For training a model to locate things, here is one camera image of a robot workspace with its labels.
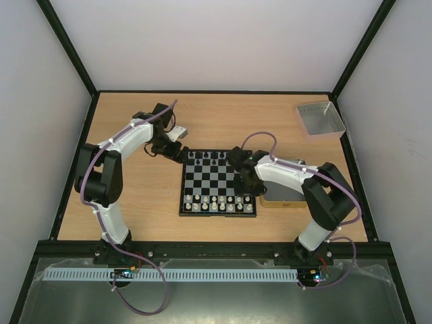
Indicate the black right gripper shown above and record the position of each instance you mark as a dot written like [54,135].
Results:
[246,184]

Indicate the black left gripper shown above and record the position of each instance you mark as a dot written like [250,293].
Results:
[173,154]

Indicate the yellow metal tin box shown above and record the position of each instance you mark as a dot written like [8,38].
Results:
[283,199]

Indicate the black white chess board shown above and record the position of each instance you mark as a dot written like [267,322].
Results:
[207,173]

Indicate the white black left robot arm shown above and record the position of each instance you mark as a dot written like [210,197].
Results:
[99,173]

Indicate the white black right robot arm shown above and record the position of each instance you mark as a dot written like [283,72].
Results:
[328,196]

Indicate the empty metal tin lid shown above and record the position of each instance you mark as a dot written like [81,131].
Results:
[319,121]

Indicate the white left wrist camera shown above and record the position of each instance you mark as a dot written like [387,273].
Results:
[177,133]

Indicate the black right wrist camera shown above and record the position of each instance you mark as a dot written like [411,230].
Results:
[236,156]

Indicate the white slotted cable duct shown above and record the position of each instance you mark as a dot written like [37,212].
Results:
[173,275]

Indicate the black aluminium frame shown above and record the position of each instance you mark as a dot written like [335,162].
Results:
[373,248]

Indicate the metal base plate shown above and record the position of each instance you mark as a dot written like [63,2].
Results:
[348,293]

